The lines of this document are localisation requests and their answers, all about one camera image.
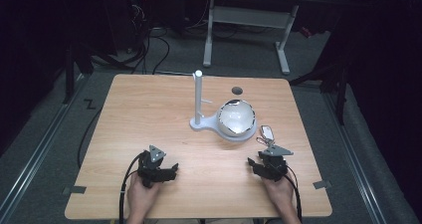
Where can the person's left hand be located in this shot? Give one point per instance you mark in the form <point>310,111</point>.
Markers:
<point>141,195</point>

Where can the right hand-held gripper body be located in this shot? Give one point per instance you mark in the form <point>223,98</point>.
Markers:
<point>273,167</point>

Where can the white bowl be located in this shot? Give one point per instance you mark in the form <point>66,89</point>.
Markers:
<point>235,117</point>

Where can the dark round table grommet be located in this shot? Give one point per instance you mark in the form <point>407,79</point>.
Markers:
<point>237,90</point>

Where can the grey tape piece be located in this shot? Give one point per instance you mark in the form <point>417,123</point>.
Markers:
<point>322,184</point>
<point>75,189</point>

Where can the black metal stand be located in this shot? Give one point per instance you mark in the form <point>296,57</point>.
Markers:
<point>338,91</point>
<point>71,71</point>

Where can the wooden desk with white frame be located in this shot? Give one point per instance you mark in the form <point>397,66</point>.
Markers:
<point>247,16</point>

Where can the person's right hand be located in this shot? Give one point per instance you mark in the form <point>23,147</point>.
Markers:
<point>280,192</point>

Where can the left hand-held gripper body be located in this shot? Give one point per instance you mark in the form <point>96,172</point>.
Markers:
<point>150,174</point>

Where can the white stand with post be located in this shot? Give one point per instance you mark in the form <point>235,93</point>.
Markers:
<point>198,98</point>

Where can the metal floor rail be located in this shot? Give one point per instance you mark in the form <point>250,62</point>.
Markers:
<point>40,144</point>
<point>355,157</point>

